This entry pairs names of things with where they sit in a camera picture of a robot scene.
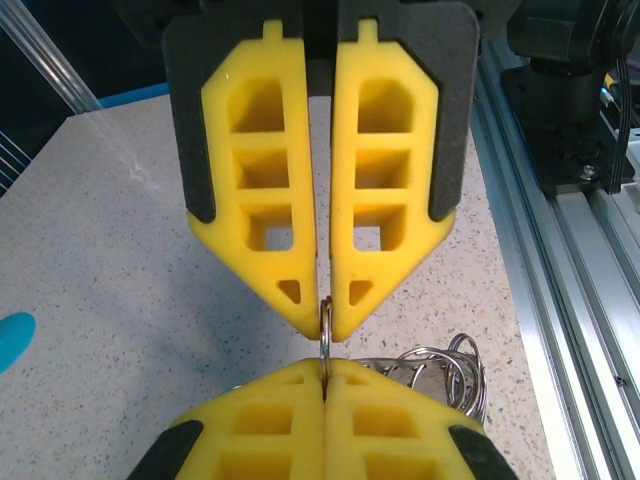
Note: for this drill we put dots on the aluminium frame post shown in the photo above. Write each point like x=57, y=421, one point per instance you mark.
x=55, y=70

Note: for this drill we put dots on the blue plastic goblet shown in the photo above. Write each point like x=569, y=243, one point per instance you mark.
x=15, y=340

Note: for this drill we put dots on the aluminium front rail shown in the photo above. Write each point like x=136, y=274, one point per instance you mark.
x=565, y=300

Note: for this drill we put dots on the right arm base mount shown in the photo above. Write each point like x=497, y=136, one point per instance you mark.
x=565, y=150

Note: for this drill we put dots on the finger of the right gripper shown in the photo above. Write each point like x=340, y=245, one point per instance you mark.
x=300, y=200
x=345, y=200

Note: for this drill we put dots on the keyring bundle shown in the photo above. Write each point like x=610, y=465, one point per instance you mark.
x=325, y=332

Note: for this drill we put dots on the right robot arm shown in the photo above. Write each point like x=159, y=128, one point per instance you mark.
x=560, y=30

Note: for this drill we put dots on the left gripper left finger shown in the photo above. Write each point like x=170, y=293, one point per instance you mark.
x=260, y=425

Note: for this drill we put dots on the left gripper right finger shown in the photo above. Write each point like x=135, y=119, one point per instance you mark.
x=390, y=425

